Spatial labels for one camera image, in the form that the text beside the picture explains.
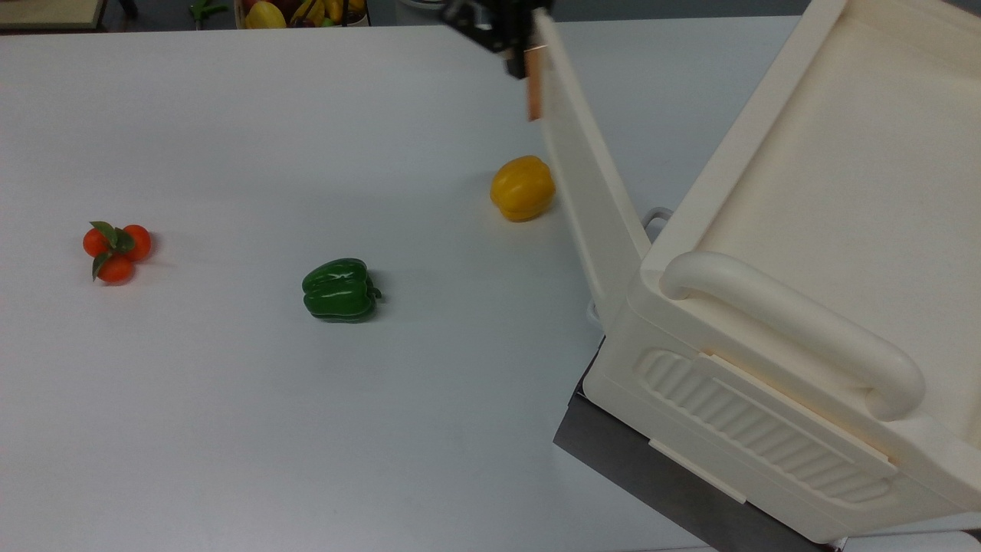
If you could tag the small green object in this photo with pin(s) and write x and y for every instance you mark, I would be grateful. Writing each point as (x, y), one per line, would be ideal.
(205, 9)

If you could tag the yellow bell pepper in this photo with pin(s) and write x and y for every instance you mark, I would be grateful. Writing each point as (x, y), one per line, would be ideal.
(523, 188)

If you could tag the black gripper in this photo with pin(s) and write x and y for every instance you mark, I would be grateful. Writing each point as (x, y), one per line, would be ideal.
(498, 23)

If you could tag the yellow toy fruit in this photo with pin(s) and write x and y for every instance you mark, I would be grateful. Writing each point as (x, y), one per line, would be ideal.
(264, 15)

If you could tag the wooden board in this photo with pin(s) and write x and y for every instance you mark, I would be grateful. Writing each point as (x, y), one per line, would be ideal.
(50, 11)

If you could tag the cream plastic cabinet body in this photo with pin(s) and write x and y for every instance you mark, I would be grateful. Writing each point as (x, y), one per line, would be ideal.
(843, 153)

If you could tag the dark brown drawer base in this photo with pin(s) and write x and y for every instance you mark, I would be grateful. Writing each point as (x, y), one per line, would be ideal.
(651, 475)

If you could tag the yellow toy banana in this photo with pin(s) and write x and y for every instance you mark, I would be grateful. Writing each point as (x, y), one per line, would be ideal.
(308, 11)

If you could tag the orange fruit cluster with leaves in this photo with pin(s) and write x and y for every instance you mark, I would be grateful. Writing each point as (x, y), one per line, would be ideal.
(115, 257)

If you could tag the fruit basket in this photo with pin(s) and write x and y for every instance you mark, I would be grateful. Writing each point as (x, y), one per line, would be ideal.
(356, 17)

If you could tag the green bell pepper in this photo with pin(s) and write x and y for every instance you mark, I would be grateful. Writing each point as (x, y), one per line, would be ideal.
(337, 291)

